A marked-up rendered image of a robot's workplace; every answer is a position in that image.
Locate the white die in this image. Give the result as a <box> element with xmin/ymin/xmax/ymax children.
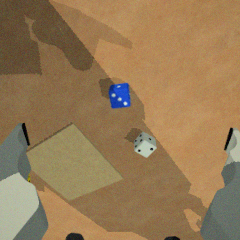
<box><xmin>134</xmin><ymin>132</ymin><xmax>157</xmax><ymax>158</ymax></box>

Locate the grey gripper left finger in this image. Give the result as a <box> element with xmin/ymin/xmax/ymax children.
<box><xmin>0</xmin><ymin>123</ymin><xmax>49</xmax><ymax>240</ymax></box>

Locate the tan square mat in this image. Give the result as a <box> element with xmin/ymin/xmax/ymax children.
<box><xmin>26</xmin><ymin>123</ymin><xmax>124</xmax><ymax>201</ymax></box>

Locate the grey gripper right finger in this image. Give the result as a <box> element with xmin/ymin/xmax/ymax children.
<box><xmin>200</xmin><ymin>128</ymin><xmax>240</xmax><ymax>240</ymax></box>

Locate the blue die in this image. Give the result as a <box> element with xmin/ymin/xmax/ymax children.
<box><xmin>108</xmin><ymin>83</ymin><xmax>131</xmax><ymax>109</ymax></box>

